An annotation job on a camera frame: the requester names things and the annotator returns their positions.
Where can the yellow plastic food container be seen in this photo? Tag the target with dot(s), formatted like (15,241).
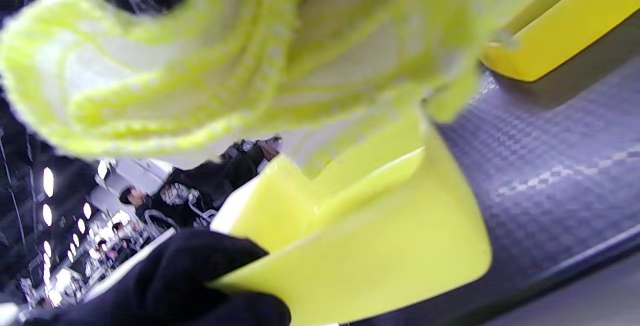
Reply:
(560,36)
(375,256)

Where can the person's left hand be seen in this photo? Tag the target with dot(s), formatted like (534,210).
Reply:
(175,286)

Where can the black plastic tray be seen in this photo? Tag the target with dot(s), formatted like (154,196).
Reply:
(550,166)

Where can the white yellow-edged dish cloth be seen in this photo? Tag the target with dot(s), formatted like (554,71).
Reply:
(200,66)

